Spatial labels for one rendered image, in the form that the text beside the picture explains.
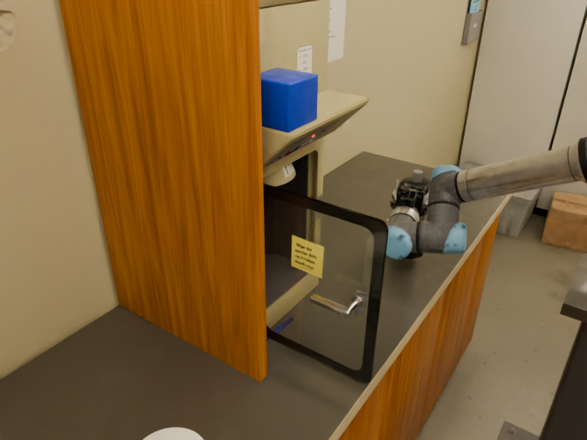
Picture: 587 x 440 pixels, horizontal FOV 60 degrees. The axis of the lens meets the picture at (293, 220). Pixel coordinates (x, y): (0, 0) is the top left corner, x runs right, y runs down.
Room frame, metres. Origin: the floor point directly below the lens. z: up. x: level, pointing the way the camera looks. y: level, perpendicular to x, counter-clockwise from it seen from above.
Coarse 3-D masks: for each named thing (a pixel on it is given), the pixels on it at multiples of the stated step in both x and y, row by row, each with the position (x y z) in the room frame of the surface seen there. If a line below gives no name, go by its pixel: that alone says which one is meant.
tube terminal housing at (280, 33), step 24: (312, 0) 1.18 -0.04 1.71; (264, 24) 1.02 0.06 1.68; (288, 24) 1.08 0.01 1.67; (312, 24) 1.16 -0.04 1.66; (264, 48) 1.02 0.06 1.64; (288, 48) 1.09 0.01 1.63; (312, 72) 1.16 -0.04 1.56; (312, 144) 1.17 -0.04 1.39; (264, 168) 1.01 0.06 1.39; (312, 168) 1.22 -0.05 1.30; (312, 192) 1.22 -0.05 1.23
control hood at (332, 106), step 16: (320, 96) 1.15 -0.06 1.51; (336, 96) 1.16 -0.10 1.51; (352, 96) 1.16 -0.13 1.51; (320, 112) 1.03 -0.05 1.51; (336, 112) 1.03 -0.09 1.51; (352, 112) 1.12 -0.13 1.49; (272, 128) 0.92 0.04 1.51; (304, 128) 0.93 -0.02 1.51; (320, 128) 1.01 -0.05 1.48; (336, 128) 1.19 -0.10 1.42; (272, 144) 0.91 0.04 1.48; (288, 144) 0.92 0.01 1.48; (272, 160) 0.95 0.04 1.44
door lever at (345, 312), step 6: (312, 294) 0.81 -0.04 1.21; (312, 300) 0.80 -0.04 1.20; (318, 300) 0.79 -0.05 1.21; (324, 300) 0.79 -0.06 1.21; (330, 300) 0.79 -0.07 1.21; (354, 300) 0.80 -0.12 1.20; (360, 300) 0.79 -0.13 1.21; (324, 306) 0.79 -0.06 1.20; (330, 306) 0.78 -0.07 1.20; (336, 306) 0.77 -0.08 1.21; (342, 306) 0.77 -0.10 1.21; (348, 306) 0.78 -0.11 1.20; (354, 306) 0.78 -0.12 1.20; (360, 306) 0.79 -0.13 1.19; (336, 312) 0.77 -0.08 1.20; (342, 312) 0.76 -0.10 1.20; (348, 312) 0.76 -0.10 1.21
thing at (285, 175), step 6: (282, 168) 1.11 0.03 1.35; (288, 168) 1.13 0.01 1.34; (276, 174) 1.09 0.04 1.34; (282, 174) 1.10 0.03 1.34; (288, 174) 1.12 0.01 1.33; (294, 174) 1.15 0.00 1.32; (264, 180) 1.08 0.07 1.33; (270, 180) 1.08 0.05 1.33; (276, 180) 1.09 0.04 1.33; (282, 180) 1.10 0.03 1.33; (288, 180) 1.11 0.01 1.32; (276, 186) 1.08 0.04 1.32
